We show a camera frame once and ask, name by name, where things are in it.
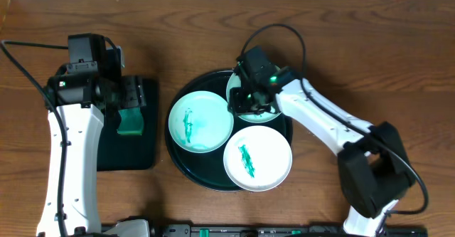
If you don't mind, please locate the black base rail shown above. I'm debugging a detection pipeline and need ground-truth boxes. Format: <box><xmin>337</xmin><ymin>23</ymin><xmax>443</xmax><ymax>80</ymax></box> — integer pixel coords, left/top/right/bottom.
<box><xmin>151</xmin><ymin>223</ymin><xmax>429</xmax><ymax>237</ymax></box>

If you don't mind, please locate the round dark green tray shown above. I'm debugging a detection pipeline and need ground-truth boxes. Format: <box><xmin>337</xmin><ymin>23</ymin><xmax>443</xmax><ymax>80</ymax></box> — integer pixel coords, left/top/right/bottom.
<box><xmin>165</xmin><ymin>70</ymin><xmax>292</xmax><ymax>191</ymax></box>

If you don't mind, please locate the mint plate stained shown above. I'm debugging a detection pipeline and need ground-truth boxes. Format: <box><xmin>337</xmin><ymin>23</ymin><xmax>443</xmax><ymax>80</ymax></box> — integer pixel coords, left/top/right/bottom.
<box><xmin>168</xmin><ymin>91</ymin><xmax>234</xmax><ymax>154</ymax></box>

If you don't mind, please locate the green sponge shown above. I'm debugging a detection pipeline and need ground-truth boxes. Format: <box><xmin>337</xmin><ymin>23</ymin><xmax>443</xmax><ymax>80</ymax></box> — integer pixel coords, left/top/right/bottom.
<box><xmin>117</xmin><ymin>107</ymin><xmax>144</xmax><ymax>135</ymax></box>

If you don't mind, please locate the mint plate at back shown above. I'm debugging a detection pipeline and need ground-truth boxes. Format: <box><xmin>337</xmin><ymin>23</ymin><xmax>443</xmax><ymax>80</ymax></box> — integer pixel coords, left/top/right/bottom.
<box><xmin>225</xmin><ymin>63</ymin><xmax>280</xmax><ymax>124</ymax></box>

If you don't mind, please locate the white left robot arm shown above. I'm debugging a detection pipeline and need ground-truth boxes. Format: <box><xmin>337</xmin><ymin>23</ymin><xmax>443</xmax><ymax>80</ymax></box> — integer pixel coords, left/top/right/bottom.
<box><xmin>36</xmin><ymin>103</ymin><xmax>151</xmax><ymax>237</ymax></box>

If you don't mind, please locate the rectangular dark green tray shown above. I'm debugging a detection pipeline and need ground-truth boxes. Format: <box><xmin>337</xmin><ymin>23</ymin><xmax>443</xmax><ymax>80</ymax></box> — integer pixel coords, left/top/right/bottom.
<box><xmin>97</xmin><ymin>79</ymin><xmax>159</xmax><ymax>172</ymax></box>

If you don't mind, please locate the white plate green stain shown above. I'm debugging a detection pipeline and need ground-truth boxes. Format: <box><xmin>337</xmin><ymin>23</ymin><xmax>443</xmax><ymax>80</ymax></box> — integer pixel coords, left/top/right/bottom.
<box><xmin>223</xmin><ymin>125</ymin><xmax>292</xmax><ymax>192</ymax></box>

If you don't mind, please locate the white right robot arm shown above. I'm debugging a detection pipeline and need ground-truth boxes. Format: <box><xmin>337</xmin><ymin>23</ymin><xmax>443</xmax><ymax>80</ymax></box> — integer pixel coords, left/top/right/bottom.
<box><xmin>228</xmin><ymin>64</ymin><xmax>418</xmax><ymax>236</ymax></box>

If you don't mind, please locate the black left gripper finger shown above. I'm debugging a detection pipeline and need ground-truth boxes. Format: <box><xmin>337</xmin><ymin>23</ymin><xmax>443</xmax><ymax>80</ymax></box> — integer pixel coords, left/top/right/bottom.
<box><xmin>127</xmin><ymin>75</ymin><xmax>146</xmax><ymax>108</ymax></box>
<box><xmin>112</xmin><ymin>76</ymin><xmax>130</xmax><ymax>117</ymax></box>

